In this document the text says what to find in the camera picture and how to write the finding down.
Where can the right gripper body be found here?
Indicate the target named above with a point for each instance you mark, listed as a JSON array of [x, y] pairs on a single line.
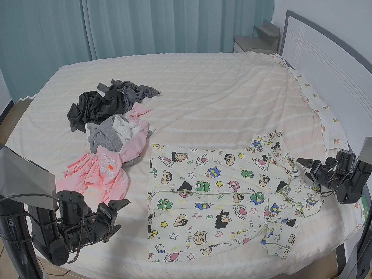
[[319, 174]]

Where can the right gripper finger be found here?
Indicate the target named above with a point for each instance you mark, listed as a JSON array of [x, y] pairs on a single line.
[[309, 178], [307, 163]]

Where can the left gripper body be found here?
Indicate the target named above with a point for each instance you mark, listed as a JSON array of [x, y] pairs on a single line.
[[100, 227]]

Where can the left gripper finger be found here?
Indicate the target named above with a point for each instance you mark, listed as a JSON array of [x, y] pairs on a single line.
[[115, 231], [119, 205]]

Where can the white printed pyjama top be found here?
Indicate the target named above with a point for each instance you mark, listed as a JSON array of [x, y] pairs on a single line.
[[203, 199]]

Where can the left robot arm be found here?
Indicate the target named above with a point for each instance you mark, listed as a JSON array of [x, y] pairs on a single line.
[[17, 237]]

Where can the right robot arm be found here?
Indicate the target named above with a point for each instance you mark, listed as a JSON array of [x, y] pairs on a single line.
[[353, 184]]

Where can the pile of clothes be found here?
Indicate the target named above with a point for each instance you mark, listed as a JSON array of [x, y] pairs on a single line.
[[104, 135]]

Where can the bed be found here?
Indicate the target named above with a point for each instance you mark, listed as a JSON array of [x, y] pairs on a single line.
[[218, 97]]

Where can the pink printed T-shirt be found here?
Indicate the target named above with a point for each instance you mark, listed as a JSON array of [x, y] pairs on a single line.
[[98, 179]]

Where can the white printed pillow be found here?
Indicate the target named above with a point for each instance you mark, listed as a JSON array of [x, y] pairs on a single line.
[[316, 103]]

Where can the black garment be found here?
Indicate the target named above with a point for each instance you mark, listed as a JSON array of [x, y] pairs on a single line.
[[93, 109]]

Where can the dark grey garment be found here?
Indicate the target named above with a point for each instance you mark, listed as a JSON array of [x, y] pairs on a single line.
[[136, 90]]

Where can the grey bedside table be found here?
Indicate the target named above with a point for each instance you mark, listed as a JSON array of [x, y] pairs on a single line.
[[255, 41]]

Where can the blue-green curtain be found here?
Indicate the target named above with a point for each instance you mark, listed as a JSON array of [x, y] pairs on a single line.
[[43, 25], [174, 16]]

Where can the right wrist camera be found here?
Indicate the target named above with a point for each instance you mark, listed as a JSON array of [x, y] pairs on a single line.
[[330, 161]]

